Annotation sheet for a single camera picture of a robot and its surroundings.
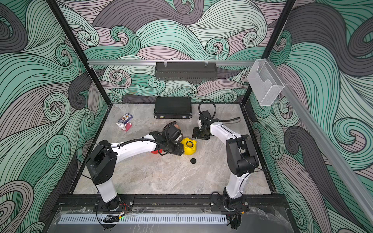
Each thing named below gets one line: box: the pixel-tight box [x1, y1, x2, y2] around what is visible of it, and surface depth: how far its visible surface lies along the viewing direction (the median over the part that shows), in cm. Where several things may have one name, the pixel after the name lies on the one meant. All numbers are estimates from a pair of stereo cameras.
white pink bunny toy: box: [116, 121, 133, 132], surface depth 103 cm
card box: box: [118, 112, 134, 124], surface depth 112 cm
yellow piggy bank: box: [180, 137, 197, 156], surface depth 87 cm
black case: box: [153, 96, 193, 120], surface depth 115 cm
